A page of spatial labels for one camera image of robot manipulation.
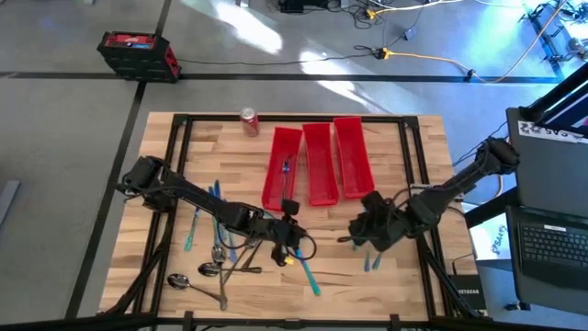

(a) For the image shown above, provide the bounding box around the black Netgear network switch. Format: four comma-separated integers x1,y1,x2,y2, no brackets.
447,273,488,312

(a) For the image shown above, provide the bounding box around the red soda can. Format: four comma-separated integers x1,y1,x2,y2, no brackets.
239,106,262,138

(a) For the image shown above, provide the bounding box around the black aluminium table frame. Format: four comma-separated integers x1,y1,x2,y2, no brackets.
96,112,489,331

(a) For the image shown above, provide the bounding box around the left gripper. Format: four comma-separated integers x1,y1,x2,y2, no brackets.
264,199,308,268

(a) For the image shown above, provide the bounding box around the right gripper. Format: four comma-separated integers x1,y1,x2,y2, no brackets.
346,189,415,253

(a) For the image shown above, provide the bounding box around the pale yellow floor cable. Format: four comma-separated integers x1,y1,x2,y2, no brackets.
365,0,466,20

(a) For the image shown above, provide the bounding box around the grey laptop with sticker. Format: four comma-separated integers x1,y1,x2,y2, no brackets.
505,107,588,218

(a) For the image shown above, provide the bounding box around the yellow extension cord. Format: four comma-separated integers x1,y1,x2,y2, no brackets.
379,0,573,85

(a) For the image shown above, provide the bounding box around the black floor stand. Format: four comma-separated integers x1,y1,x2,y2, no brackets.
521,2,571,83

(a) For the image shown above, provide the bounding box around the red plastic bin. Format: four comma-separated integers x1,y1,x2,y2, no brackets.
301,121,342,208
260,126,305,213
333,116,376,200

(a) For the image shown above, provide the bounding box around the black laptop with keyboard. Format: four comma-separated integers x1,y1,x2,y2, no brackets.
504,204,588,318

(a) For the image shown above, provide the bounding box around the white printed carton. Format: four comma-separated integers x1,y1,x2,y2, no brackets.
469,223,509,261

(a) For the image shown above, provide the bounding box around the black and red toolbox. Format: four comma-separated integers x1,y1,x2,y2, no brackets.
96,30,183,85

